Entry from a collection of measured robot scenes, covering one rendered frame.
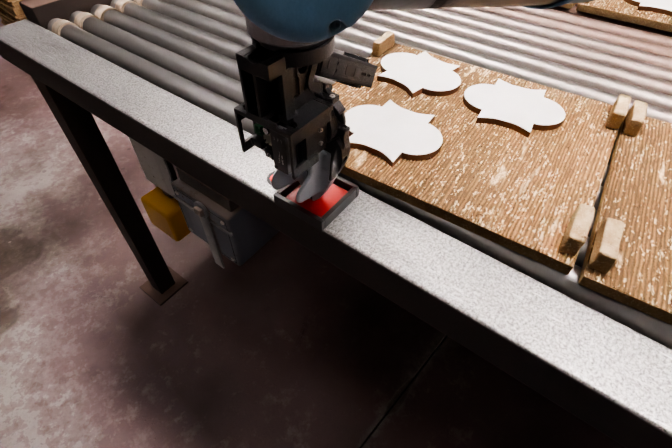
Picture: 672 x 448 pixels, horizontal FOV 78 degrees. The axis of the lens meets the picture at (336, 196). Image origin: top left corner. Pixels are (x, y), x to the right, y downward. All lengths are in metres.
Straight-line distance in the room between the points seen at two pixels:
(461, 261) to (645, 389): 0.19
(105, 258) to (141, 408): 0.62
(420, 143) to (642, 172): 0.28
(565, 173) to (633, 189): 0.08
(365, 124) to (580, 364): 0.37
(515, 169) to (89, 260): 1.59
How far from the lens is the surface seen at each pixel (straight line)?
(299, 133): 0.37
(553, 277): 0.51
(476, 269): 0.48
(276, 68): 0.35
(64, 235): 1.99
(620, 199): 0.60
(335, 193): 0.52
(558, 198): 0.56
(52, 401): 1.60
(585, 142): 0.67
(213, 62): 0.85
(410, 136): 0.58
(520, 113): 0.67
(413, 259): 0.47
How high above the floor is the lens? 1.29
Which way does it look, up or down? 45 degrees down
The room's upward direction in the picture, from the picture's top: straight up
